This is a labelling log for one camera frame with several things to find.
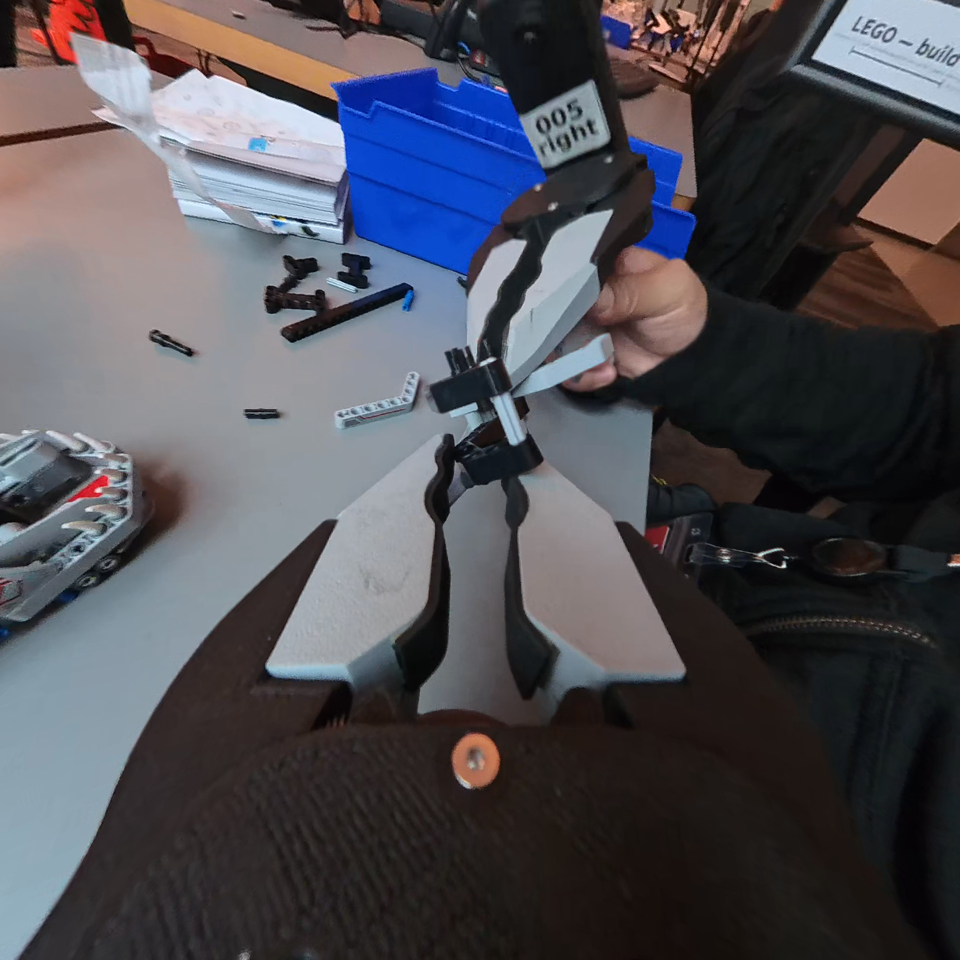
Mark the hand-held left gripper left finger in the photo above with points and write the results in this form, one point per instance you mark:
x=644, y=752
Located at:
x=352, y=585

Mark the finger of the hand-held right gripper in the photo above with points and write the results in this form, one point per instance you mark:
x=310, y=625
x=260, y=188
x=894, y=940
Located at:
x=487, y=285
x=562, y=285

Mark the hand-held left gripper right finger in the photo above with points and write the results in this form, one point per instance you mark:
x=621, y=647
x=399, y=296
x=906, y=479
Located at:
x=592, y=592

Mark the black and grey lego assembly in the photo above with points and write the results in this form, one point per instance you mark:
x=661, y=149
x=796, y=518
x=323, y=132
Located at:
x=465, y=394

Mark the person's right forearm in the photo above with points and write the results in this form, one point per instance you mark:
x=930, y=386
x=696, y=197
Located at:
x=810, y=405

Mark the black lego connector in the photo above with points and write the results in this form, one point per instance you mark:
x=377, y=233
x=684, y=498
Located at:
x=355, y=270
x=300, y=265

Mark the long black lego beam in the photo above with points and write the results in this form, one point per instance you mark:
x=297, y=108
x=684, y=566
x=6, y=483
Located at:
x=345, y=311

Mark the light grey lego axle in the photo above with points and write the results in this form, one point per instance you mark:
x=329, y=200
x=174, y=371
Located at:
x=342, y=284

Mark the grey angled lego beam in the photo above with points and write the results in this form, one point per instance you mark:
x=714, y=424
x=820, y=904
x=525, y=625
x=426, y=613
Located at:
x=379, y=406

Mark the black lego cross beam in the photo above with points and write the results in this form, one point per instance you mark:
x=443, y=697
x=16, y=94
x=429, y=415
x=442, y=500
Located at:
x=292, y=298

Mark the black lego axle pin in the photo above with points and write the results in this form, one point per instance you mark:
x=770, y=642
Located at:
x=171, y=343

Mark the grey lego car model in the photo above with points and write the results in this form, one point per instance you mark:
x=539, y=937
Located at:
x=52, y=517

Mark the person's right hand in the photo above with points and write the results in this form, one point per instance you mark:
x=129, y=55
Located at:
x=652, y=307

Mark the red badge card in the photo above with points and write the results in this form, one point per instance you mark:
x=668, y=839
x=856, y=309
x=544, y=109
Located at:
x=679, y=541

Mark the blue plastic bin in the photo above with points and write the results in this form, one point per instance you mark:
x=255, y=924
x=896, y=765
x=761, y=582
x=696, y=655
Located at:
x=420, y=187

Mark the stack of instruction booklets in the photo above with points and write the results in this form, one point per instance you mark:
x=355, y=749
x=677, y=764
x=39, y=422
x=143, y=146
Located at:
x=255, y=172

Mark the grey table with wooden edge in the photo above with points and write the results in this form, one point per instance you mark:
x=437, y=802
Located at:
x=300, y=37

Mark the black framed sign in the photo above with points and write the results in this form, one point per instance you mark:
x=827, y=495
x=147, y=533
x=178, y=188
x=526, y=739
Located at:
x=892, y=52

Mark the clear plastic bag strip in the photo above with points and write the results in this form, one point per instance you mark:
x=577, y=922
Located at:
x=112, y=75

